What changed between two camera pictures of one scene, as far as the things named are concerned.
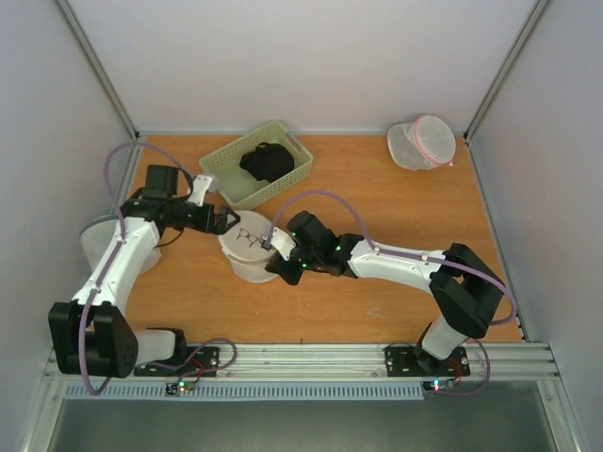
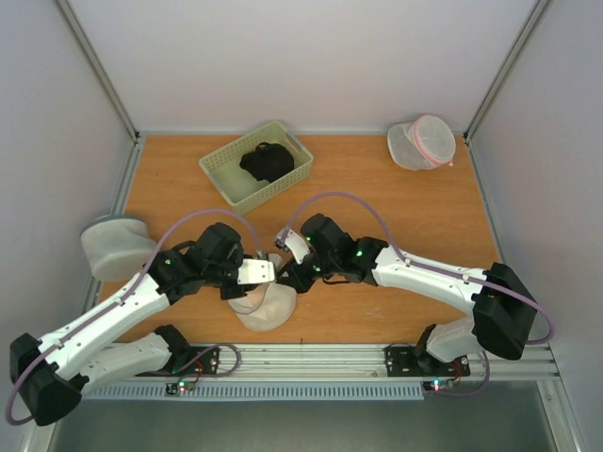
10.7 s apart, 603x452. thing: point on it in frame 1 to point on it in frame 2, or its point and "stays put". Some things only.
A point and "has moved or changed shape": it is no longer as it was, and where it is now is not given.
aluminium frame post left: [91, 56] stays put
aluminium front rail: [352, 363] stays put
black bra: [268, 161] stays put
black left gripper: [220, 228] to [236, 294]
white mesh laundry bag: [243, 244] has moved or changed shape
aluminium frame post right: [538, 10] stays put
